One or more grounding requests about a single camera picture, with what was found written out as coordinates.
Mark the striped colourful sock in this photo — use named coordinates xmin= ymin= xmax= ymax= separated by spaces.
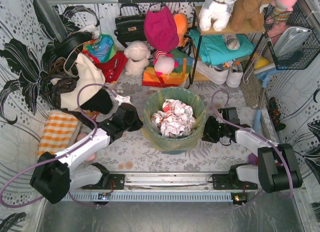
xmin=248 ymin=153 xmax=259 ymax=166

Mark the teal trash bin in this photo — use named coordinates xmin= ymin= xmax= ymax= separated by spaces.
xmin=143 ymin=87 xmax=207 ymax=155

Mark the crumpled paper trash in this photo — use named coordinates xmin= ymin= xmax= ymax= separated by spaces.
xmin=150 ymin=99 xmax=196 ymax=139

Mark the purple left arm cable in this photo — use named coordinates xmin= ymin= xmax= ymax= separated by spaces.
xmin=0 ymin=83 xmax=118 ymax=208

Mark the teal folded cloth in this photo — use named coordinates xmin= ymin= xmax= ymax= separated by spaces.
xmin=198 ymin=34 xmax=255 ymax=66

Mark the pink doll striped hat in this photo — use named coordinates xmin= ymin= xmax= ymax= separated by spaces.
xmin=153 ymin=50 xmax=179 ymax=77

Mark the magenta cloth bag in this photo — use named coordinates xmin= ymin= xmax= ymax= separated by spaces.
xmin=143 ymin=5 xmax=179 ymax=52

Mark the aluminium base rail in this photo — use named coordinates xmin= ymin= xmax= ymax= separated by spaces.
xmin=45 ymin=167 xmax=263 ymax=204

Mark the white sneaker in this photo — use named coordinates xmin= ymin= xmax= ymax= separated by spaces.
xmin=225 ymin=63 xmax=244 ymax=88
xmin=195 ymin=61 xmax=229 ymax=85

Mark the pink plush toy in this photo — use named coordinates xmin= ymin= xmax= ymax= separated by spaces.
xmin=270 ymin=0 xmax=298 ymax=22

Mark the colorful printed cloth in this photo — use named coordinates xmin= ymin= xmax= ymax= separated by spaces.
xmin=82 ymin=34 xmax=117 ymax=64

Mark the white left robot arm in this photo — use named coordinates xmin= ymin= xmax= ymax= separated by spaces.
xmin=30 ymin=102 xmax=143 ymax=204

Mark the rainbow striped bag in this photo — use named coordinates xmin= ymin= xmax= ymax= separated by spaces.
xmin=142 ymin=48 xmax=194 ymax=88

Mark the white plush dog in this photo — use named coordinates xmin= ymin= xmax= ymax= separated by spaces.
xmin=199 ymin=0 xmax=237 ymax=32

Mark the white sneaker left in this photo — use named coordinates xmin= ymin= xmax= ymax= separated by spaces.
xmin=195 ymin=61 xmax=229 ymax=85

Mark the orange checkered towel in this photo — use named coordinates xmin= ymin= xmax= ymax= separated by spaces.
xmin=37 ymin=110 xmax=82 ymax=157

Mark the yellow trash bag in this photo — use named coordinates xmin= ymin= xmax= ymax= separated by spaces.
xmin=143 ymin=87 xmax=207 ymax=154

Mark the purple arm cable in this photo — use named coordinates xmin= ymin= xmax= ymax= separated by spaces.
xmin=211 ymin=89 xmax=296 ymax=208
xmin=0 ymin=83 xmax=118 ymax=208

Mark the white sneaker right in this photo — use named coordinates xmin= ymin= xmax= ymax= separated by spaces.
xmin=225 ymin=63 xmax=244 ymax=88

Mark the wooden shelf rack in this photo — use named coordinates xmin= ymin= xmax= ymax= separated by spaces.
xmin=188 ymin=6 xmax=266 ymax=86

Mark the beige chenille mop head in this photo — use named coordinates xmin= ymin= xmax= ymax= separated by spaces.
xmin=240 ymin=73 xmax=262 ymax=109

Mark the white fluffy plush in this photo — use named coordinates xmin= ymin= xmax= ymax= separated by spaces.
xmin=124 ymin=40 xmax=151 ymax=76

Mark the black round hat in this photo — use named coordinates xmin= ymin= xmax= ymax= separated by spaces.
xmin=54 ymin=31 xmax=93 ymax=58

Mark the brown teddy bear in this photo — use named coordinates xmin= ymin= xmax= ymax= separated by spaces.
xmin=230 ymin=0 xmax=274 ymax=31

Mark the silver pouch in basket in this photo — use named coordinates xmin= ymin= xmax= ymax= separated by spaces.
xmin=273 ymin=26 xmax=313 ymax=57

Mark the black handbag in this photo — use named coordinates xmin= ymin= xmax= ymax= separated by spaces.
xmin=114 ymin=3 xmax=147 ymax=48

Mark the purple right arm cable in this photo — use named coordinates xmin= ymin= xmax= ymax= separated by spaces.
xmin=211 ymin=89 xmax=296 ymax=208

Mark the orange plush toy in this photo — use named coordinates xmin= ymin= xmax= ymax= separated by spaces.
xmin=173 ymin=13 xmax=188 ymax=47

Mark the pink cylinder case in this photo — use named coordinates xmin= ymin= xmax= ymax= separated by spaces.
xmin=75 ymin=132 xmax=97 ymax=163

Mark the black wire basket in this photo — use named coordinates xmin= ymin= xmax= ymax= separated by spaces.
xmin=264 ymin=4 xmax=320 ymax=71

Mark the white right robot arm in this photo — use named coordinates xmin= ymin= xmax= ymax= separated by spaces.
xmin=202 ymin=107 xmax=303 ymax=193

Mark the cream canvas tote bag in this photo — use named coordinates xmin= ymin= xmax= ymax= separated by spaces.
xmin=51 ymin=53 xmax=105 ymax=111

